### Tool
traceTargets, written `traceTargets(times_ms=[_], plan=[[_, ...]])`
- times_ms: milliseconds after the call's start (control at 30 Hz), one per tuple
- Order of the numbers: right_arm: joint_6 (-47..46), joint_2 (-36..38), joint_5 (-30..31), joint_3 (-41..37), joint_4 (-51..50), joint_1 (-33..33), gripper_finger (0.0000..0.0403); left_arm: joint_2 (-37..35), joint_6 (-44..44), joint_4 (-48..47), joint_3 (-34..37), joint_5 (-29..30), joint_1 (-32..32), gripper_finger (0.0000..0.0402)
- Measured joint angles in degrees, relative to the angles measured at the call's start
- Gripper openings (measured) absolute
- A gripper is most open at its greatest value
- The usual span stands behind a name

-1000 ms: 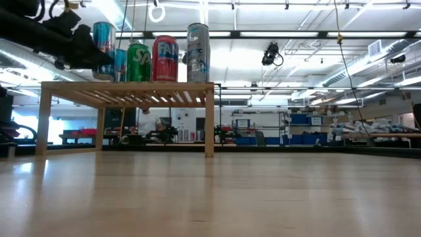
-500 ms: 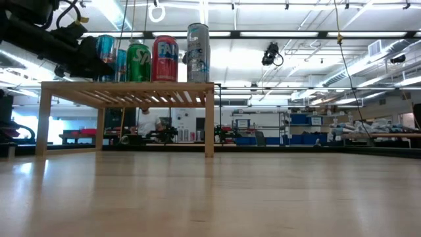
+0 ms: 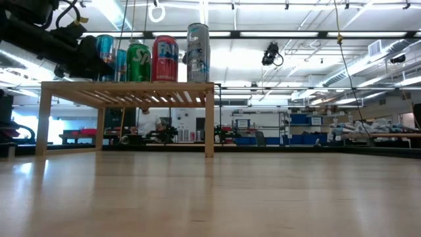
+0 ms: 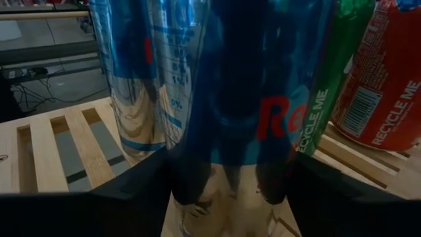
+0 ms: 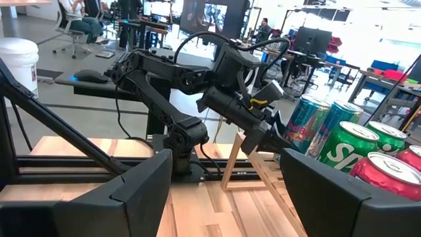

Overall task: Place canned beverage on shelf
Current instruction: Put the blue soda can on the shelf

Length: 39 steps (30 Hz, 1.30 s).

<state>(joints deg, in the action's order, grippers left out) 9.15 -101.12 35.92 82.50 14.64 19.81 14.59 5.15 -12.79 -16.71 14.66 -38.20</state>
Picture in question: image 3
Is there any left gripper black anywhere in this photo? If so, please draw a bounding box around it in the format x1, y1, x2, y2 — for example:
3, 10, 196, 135
52, 34, 115, 80

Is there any green Sprite can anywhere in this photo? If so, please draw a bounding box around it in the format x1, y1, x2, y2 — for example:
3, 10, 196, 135
126, 42, 152, 83

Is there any red soda can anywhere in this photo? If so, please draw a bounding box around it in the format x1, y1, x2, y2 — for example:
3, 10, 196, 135
151, 35, 179, 83

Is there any tall silver Celsius can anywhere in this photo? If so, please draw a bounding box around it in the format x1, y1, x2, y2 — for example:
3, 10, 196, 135
186, 22, 211, 83

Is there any wooden slatted shelf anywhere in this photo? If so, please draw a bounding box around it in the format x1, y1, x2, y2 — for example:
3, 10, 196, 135
35, 80, 216, 158

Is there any black monitor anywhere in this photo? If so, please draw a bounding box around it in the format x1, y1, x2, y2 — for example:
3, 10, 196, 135
104, 107, 137, 130

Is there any bench with red top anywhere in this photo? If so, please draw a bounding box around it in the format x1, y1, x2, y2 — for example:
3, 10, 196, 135
58, 128, 99, 145

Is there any person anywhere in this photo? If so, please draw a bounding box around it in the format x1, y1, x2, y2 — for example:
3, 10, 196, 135
137, 107, 164, 138

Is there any dark machine with red part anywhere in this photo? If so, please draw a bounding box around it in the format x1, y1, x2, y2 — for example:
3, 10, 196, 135
0, 94, 36, 157

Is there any thin black pole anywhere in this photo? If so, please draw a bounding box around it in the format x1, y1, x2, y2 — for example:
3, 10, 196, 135
215, 83, 223, 145

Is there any shelving with blue bins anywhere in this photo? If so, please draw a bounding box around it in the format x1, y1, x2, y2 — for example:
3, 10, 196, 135
232, 110, 373, 147

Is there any grey clutter pile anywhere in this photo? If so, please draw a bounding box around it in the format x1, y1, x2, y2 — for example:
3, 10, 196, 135
332, 118, 412, 135

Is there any wooden background table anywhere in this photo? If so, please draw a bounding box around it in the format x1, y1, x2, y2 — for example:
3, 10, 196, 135
341, 132, 421, 149

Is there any white hanging ring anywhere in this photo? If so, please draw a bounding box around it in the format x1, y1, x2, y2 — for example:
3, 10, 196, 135
147, 3, 167, 24

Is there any black hanging camera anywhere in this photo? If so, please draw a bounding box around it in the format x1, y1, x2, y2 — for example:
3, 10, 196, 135
261, 41, 280, 66

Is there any black aluminium table frame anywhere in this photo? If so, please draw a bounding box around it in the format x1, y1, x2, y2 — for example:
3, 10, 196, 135
12, 143, 421, 159

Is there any yellow hanging cable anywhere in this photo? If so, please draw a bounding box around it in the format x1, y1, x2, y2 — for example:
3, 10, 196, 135
333, 0, 373, 141

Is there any silver ventilation duct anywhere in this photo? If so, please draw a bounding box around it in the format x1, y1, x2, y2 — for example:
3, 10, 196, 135
322, 38, 421, 88

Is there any black duct-mounted device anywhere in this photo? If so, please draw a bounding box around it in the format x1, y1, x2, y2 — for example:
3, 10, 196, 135
389, 53, 407, 65

